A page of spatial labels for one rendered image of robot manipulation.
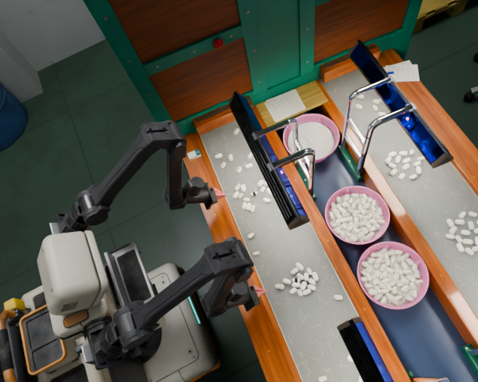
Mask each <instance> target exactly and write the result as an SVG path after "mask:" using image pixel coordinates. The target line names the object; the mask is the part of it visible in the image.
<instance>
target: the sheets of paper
mask: <svg viewBox="0 0 478 382"><path fill-rule="evenodd" d="M266 101H267V102H265V103H264V104H265V105H266V107H267V109H268V110H269V113H270V114H271V116H272V118H273V120H274V121H275V122H278V121H280V120H282V119H284V118H287V117H289V116H291V115H293V114H296V113H298V112H300V111H302V110H305V109H306V107H305V106H304V104H303V102H302V101H301V99H300V96H299V95H298V93H297V91H296V89H294V90H291V91H289V92H286V93H284V94H281V95H278V96H276V97H274V98H271V99H268V100H266Z"/></svg>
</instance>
